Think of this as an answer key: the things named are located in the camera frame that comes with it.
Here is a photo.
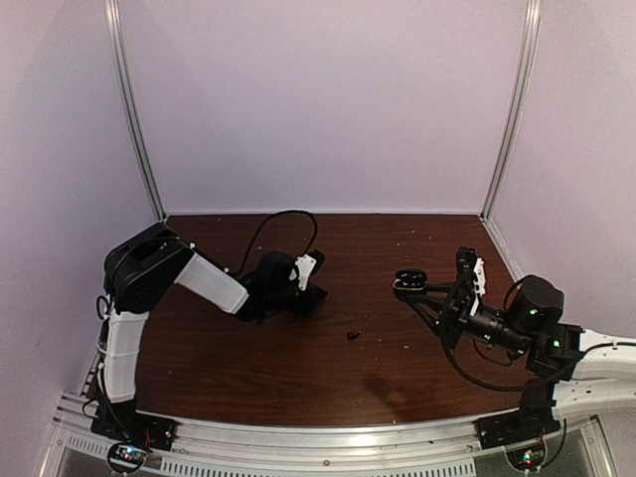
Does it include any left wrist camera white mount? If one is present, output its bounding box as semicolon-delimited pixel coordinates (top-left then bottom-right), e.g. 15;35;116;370
289;249;325;291

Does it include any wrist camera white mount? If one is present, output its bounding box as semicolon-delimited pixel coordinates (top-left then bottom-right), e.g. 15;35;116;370
455;246;486;299
289;249;325;291

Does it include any left aluminium frame post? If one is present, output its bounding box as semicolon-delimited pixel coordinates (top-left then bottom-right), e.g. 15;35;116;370
103;0;167;221

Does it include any right aluminium frame post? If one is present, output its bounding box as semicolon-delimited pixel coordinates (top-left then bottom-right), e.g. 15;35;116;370
480;0;542;223

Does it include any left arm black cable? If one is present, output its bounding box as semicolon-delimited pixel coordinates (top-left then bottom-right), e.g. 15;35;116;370
233;211;319;279

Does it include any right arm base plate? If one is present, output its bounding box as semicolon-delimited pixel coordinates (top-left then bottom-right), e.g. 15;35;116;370
475;411;561;450

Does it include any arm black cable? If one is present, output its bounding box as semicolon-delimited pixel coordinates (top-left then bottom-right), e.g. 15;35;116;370
444;342;543;392
233;211;319;279

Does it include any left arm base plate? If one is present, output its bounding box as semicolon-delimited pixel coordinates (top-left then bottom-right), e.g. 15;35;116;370
90;414;177;451

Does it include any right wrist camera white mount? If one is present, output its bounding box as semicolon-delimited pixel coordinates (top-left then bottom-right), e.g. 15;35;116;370
455;246;486;299

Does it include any aluminium frame post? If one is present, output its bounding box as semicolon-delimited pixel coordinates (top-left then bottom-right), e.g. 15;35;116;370
480;0;542;223
103;0;167;221

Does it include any aluminium front rail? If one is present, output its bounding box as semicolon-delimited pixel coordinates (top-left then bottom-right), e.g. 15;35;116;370
35;394;617;476

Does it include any circuit board with leds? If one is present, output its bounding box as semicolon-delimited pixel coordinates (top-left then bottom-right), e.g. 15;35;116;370
506;443;547;473
106;442;149;473

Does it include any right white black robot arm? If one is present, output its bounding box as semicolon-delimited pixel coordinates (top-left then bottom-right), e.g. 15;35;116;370
393;269;635;449

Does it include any black earbud charging case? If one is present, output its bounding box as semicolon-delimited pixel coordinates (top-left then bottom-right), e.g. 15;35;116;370
393;268;427;292

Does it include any left circuit board with leds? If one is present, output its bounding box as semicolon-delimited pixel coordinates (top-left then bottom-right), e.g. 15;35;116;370
106;442;149;473

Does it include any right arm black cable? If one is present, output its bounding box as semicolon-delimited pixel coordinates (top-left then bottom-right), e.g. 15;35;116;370
444;342;543;392

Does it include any right circuit board with leds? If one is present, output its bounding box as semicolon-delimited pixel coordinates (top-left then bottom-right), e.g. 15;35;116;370
506;443;547;473

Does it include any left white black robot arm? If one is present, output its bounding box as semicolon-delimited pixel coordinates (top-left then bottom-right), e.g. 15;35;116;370
91;223;328;449

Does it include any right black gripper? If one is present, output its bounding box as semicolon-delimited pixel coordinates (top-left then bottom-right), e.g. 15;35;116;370
406;282;533;358

